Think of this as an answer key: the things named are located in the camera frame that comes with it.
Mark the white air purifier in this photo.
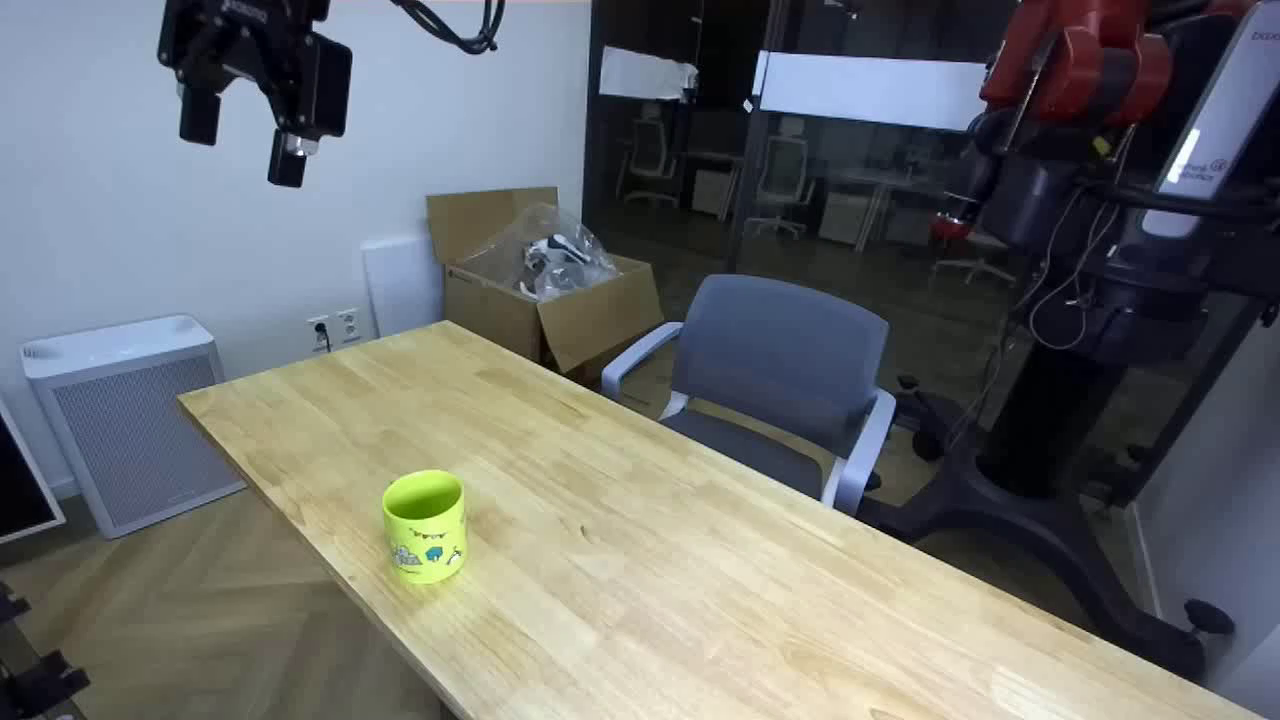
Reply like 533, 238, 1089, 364
20, 315, 244, 538

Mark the red black pedestal robot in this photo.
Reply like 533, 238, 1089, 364
861, 0, 1280, 679

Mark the open cardboard box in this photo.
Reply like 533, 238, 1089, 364
424, 189, 665, 375

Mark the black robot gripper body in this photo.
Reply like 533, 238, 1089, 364
155, 0, 352, 139

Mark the black hanging cable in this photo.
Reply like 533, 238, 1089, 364
387, 0, 512, 60

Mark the grey office chair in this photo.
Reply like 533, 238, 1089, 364
601, 274, 897, 518

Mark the white wall outlet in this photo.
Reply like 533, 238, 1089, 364
303, 310, 365, 353

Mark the green plastic mug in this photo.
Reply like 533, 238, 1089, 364
382, 470, 469, 585

